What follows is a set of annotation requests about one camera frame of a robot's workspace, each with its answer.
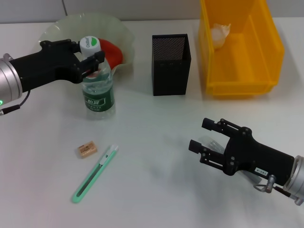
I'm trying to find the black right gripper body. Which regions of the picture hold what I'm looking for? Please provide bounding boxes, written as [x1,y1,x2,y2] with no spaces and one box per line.
[223,127,295,186]

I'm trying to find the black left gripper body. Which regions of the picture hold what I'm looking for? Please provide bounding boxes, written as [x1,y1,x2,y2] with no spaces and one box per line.
[9,39,83,92]

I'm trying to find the red-orange mandarin orange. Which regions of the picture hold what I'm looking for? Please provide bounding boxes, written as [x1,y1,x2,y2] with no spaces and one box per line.
[86,38,124,78]

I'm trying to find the clear water bottle green label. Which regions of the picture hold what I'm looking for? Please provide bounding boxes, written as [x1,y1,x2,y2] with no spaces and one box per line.
[79,35,116,120]

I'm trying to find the white paper ball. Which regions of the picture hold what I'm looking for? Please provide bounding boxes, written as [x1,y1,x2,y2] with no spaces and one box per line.
[210,23,232,50]

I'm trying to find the mint green utility knife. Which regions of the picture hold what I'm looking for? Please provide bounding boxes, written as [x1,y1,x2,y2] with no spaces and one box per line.
[72,144,119,204]

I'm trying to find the clear pen with grey end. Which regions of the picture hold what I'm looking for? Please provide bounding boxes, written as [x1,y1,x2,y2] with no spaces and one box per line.
[198,135,262,183]

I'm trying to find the pale green glass fruit plate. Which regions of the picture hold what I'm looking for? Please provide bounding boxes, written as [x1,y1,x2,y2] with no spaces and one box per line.
[39,13,136,72]

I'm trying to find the black mesh pen holder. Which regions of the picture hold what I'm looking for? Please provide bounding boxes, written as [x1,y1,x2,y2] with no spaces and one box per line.
[152,33,192,96]

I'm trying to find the small tan eraser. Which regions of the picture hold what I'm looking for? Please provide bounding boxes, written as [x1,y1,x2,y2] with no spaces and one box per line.
[77,140,98,159]

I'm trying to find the yellow plastic storage bin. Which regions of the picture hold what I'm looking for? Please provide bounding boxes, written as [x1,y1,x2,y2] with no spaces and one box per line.
[199,0,285,98]

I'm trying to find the right wrist connector cable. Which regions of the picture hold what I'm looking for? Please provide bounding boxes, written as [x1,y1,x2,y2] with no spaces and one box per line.
[255,174,304,206]

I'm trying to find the wrist connector cable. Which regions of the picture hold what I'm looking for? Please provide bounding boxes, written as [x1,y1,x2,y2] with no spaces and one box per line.
[0,53,31,116]
[255,174,304,206]

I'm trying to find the left wrist connector cable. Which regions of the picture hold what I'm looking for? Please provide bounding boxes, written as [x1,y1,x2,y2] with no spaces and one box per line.
[0,53,31,116]

